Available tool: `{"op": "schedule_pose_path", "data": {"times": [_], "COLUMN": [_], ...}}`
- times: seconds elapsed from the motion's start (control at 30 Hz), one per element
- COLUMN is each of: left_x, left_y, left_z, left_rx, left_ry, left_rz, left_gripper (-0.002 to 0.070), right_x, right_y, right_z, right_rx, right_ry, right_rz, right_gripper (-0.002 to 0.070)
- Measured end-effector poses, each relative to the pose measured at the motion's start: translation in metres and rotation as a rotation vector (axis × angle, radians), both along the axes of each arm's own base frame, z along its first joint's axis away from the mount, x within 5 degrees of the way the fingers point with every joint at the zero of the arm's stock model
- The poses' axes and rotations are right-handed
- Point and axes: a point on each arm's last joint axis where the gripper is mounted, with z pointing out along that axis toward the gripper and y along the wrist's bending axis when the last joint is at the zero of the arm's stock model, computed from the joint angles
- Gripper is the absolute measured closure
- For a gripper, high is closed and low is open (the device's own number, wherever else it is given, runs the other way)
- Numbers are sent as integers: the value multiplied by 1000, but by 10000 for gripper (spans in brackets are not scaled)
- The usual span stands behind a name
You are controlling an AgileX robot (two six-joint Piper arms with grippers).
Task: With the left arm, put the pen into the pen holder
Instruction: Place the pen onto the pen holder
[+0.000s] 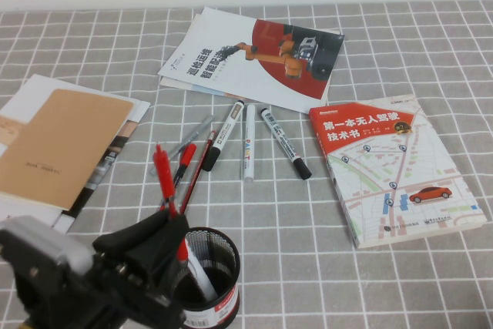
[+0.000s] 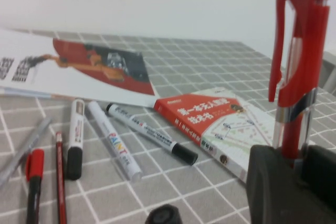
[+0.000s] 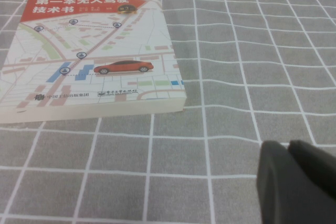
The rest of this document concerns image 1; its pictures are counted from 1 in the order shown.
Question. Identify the brown kraft notebook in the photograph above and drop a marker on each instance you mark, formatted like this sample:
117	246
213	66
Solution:
58	144

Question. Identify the white leaflet with logo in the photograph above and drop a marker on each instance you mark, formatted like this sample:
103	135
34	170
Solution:
23	209

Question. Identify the red pencil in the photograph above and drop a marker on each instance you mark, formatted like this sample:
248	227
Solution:
198	171

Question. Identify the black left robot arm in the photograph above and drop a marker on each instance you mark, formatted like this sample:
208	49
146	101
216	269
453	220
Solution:
61	315

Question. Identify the black mesh pen holder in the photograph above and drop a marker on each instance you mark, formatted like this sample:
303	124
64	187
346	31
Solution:
223	306

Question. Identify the white red robot brochure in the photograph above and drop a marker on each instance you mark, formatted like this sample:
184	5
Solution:
215	36

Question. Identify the black pen with red cap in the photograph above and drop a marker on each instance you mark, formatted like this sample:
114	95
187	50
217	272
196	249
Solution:
188	153

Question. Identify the grey white-checked tablecloth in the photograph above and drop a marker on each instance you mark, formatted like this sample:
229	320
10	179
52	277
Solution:
346	286

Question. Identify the clear grey pen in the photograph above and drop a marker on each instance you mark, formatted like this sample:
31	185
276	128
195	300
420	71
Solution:
196	132

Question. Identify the white marker brown end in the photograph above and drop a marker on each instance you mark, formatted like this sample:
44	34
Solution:
225	132

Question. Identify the white marker black cap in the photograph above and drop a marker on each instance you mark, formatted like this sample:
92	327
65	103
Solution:
283	142
204	283

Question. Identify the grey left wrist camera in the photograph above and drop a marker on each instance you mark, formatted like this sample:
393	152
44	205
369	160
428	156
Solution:
42	240

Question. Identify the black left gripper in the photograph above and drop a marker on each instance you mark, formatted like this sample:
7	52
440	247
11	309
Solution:
127	294

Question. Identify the white paint marker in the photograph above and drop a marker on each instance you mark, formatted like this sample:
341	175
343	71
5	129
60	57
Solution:
248	144

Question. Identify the white brochure under robot brochure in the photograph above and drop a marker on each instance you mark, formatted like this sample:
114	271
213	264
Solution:
173	84

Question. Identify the red gel pen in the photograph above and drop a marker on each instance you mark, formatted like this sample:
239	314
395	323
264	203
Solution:
163	175

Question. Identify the map cover book red car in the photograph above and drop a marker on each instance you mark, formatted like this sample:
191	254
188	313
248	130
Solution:
385	175

